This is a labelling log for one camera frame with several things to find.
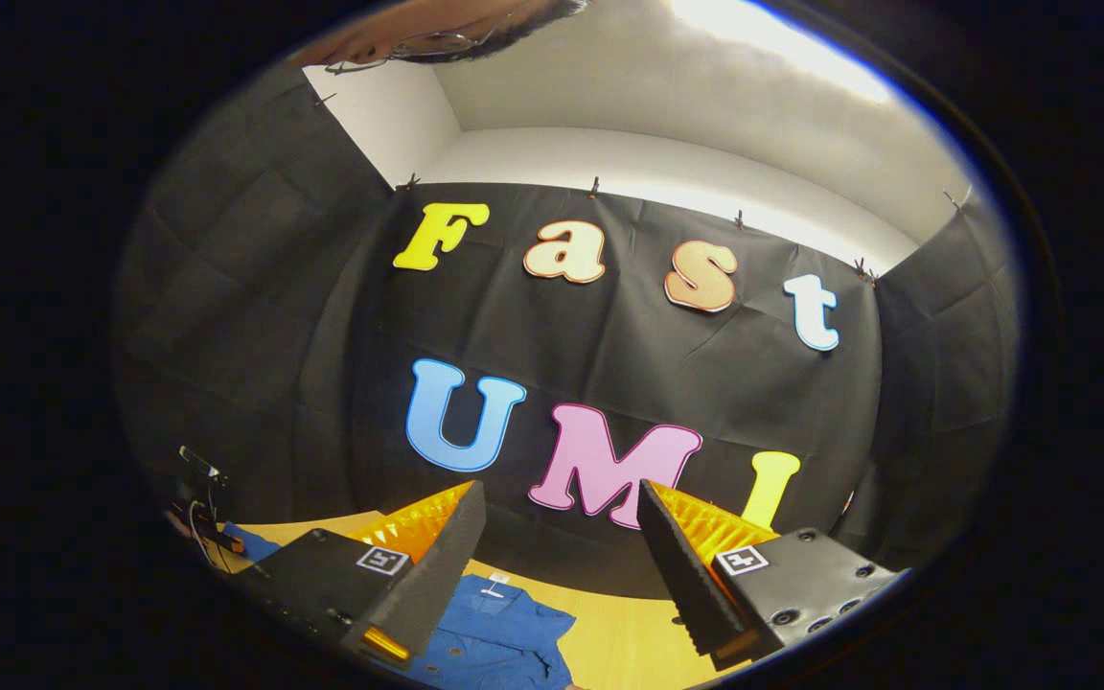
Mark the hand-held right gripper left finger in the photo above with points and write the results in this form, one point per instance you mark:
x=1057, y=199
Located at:
x=442, y=575

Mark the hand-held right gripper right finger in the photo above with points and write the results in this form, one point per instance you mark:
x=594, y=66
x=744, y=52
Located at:
x=681, y=575

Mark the blue button shirt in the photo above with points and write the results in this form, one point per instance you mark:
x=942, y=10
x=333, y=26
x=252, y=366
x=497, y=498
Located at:
x=494, y=642

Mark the black backdrop cloth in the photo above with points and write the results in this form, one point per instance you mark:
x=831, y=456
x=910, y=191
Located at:
x=657, y=364

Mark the person's head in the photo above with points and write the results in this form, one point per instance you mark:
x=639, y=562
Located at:
x=437, y=19

